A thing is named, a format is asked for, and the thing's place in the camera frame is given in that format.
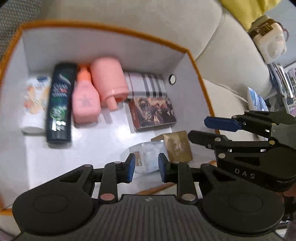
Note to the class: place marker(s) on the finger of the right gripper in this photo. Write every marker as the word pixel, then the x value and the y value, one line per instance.
pixel 222 123
pixel 210 140

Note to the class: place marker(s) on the yellow cushion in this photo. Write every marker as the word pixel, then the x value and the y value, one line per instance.
pixel 248 11

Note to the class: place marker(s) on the dark Clear shampoo bottle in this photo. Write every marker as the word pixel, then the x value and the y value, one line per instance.
pixel 59 109

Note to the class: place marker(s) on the pink pump bottle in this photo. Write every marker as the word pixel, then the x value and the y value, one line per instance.
pixel 86 105

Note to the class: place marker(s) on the pink plastic cup bottle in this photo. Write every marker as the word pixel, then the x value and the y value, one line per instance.
pixel 109 80

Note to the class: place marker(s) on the gold brown small box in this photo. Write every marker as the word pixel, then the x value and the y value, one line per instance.
pixel 177 146

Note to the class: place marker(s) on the houndstooth cushion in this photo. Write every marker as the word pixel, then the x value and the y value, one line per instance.
pixel 13 14

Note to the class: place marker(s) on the clear plastic card box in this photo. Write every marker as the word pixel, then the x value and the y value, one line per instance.
pixel 146 156

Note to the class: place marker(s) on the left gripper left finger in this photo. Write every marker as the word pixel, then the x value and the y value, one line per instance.
pixel 69 201

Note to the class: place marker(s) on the white Vaseline lotion tube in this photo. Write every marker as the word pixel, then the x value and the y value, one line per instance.
pixel 35 102

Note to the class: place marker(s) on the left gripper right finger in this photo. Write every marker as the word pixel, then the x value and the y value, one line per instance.
pixel 229 203

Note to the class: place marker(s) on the orange cardboard box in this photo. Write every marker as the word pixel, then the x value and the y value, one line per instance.
pixel 28 161

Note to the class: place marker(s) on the blue white plastic bag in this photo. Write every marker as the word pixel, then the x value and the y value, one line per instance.
pixel 255 101

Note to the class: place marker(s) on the illustrated card box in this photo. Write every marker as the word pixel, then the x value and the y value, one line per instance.
pixel 151 112

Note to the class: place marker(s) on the plaid checkered case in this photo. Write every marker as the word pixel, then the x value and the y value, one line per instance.
pixel 144 85

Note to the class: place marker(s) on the cream mini suitcase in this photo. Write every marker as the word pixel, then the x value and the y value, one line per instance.
pixel 269 37

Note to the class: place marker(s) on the beige sofa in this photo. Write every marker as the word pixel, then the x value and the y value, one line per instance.
pixel 224 53

